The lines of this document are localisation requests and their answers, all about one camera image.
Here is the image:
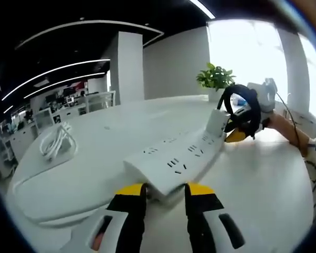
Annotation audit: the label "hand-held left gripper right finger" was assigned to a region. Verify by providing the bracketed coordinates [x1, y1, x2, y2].
[184, 182, 246, 253]

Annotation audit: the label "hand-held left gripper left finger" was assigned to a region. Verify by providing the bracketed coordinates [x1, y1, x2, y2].
[85, 183, 148, 253]

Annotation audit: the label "black charger cable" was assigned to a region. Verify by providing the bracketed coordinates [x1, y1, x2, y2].
[216, 84, 263, 141]

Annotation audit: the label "white charger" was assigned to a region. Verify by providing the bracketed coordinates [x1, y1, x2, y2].
[205, 108, 231, 137]

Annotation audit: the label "white power strip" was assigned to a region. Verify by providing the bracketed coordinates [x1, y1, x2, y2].
[123, 123, 229, 205]

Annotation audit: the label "white desk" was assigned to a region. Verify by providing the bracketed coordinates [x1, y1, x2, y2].
[5, 94, 316, 253]

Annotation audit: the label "ceiling light strip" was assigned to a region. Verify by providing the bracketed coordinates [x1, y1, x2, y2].
[189, 0, 216, 20]

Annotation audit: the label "green potted plant white pot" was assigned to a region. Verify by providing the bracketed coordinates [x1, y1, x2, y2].
[195, 62, 237, 101]

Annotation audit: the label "white office workstations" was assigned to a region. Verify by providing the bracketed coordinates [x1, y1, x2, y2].
[0, 90, 117, 164]

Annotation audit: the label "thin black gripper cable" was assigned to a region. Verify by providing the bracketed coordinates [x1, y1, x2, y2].
[274, 90, 301, 148]

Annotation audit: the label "white coiled cable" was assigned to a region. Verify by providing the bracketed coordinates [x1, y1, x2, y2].
[38, 121, 77, 162]

